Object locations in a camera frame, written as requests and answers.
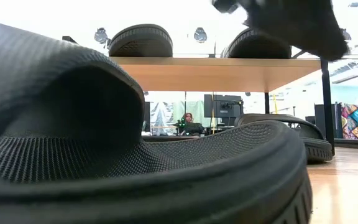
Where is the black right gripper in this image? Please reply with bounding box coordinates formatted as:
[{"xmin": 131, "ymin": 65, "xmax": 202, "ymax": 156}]
[{"xmin": 211, "ymin": 0, "xmax": 351, "ymax": 62}]

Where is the black rubber slide sandal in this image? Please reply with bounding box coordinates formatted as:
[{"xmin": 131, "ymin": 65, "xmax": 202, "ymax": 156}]
[
  {"xmin": 221, "ymin": 27, "xmax": 293, "ymax": 59},
  {"xmin": 234, "ymin": 113, "xmax": 334, "ymax": 162},
  {"xmin": 108, "ymin": 24, "xmax": 174, "ymax": 58},
  {"xmin": 0, "ymin": 18, "xmax": 313, "ymax": 224}
]

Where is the wooden shelf with black legs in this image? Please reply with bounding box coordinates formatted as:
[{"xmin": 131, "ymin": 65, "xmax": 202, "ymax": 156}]
[{"xmin": 62, "ymin": 35, "xmax": 336, "ymax": 156}]

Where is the black monitor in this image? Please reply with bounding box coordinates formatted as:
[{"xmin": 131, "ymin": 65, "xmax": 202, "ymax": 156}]
[{"xmin": 203, "ymin": 94, "xmax": 244, "ymax": 127}]

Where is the person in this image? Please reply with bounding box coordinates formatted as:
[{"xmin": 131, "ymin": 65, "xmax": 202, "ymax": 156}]
[{"xmin": 180, "ymin": 112, "xmax": 205, "ymax": 136}]

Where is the pale green curtain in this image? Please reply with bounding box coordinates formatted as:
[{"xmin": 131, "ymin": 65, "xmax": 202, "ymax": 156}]
[{"xmin": 149, "ymin": 100, "xmax": 213, "ymax": 136}]

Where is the dark cabinet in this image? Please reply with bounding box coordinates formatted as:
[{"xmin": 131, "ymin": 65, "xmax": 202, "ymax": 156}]
[{"xmin": 314, "ymin": 103, "xmax": 343, "ymax": 138}]

